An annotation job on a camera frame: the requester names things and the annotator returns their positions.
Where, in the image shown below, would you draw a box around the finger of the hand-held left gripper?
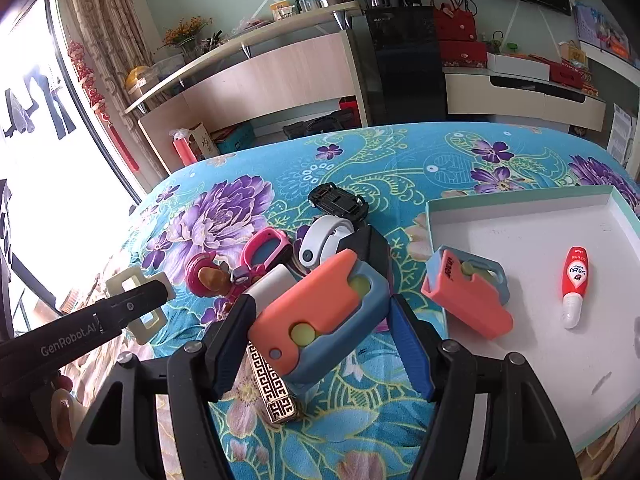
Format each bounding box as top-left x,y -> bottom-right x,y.
0,280 -> 176,398

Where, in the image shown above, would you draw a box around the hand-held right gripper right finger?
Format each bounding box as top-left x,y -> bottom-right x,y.
387,294 -> 583,480

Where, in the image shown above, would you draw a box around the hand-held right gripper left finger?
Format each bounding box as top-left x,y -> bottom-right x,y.
60,292 -> 258,480

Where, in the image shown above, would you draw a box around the gold patterned lighter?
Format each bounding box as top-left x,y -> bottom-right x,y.
245,342 -> 299,426

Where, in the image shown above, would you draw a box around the cream plastic buckle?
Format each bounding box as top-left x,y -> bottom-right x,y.
104,266 -> 176,346

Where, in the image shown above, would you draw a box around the pink spinning top toy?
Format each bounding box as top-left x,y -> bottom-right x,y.
185,252 -> 233,306

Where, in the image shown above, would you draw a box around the large orange blue toy knife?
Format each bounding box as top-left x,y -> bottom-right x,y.
248,249 -> 391,396

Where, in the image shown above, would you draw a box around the black box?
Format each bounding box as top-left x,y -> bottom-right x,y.
336,225 -> 391,281

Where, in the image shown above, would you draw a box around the pink loop-handled toy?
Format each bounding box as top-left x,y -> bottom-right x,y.
231,227 -> 292,283

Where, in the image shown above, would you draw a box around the white ring-shaped band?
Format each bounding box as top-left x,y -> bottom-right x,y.
298,215 -> 357,276

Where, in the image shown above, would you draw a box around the white shallow box tray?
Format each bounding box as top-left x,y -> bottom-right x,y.
425,184 -> 640,453

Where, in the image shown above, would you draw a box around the person's left hand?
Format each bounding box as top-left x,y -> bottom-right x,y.
0,387 -> 88,480

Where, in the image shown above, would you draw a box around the small orange blue toy knife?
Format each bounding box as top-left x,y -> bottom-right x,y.
421,246 -> 514,338

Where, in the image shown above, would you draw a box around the white block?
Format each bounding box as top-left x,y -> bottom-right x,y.
243,265 -> 301,311

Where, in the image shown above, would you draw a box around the black toy car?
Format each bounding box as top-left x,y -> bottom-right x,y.
307,181 -> 369,223

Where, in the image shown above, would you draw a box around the red white correction fluid bottle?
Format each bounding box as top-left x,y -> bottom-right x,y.
562,246 -> 590,330

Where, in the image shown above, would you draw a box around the floral blue blanket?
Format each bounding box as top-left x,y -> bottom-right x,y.
60,122 -> 640,480

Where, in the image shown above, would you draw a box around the brown patterned paper bag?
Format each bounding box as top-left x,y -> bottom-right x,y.
189,122 -> 221,161

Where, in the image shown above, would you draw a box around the hanging dark clothes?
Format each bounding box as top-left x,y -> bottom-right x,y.
0,62 -> 76,141

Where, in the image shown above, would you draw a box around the black floor exerciser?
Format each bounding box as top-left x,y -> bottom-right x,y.
282,114 -> 353,141

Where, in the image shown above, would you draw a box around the red hanging decoration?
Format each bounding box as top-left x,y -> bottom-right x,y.
67,40 -> 141,173

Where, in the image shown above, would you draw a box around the yellow round object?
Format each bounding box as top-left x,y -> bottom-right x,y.
125,66 -> 151,93

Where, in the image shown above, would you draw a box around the white television cabinet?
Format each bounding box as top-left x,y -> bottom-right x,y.
442,67 -> 607,132

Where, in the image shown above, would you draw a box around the wooden shelf desk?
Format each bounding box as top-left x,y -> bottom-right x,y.
124,1 -> 371,176

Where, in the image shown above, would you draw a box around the black water dispenser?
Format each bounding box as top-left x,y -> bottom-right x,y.
356,0 -> 447,123

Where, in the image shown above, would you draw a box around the beige patterned curtain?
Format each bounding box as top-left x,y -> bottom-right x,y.
60,0 -> 166,201

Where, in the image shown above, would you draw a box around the white paper calendar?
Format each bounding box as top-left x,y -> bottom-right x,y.
609,104 -> 638,161

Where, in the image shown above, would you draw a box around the white flat box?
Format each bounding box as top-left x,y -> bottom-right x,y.
486,51 -> 551,73

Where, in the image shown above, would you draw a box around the red patterned flat box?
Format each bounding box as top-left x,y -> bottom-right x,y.
549,60 -> 586,88

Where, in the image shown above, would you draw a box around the yellow flowers in vase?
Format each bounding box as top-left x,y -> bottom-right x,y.
162,16 -> 213,61

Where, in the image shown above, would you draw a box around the red handbag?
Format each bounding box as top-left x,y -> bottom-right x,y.
431,0 -> 478,42

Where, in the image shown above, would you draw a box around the wall calendar poster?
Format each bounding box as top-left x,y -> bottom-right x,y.
572,2 -> 631,58

